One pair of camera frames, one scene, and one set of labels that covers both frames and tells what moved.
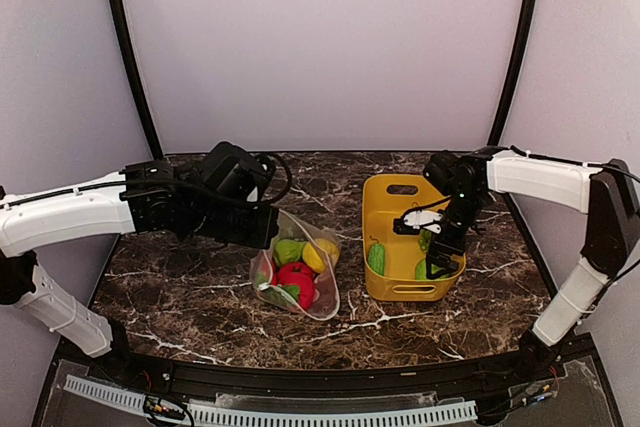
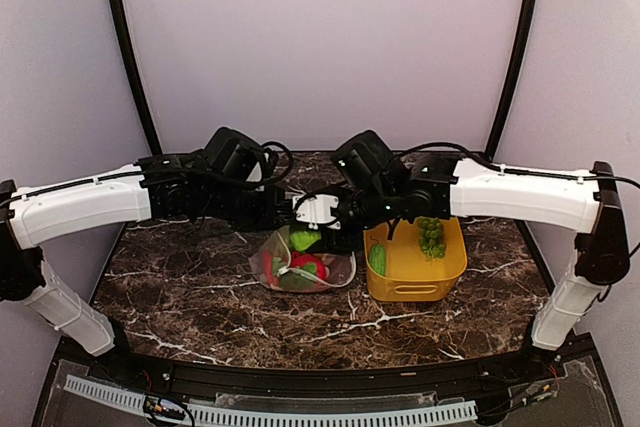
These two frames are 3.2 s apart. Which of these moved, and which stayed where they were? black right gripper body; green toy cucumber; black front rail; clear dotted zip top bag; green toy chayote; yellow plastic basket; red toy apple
Moved: black right gripper body; green toy chayote; clear dotted zip top bag; red toy apple
Stayed: green toy cucumber; yellow plastic basket; black front rail
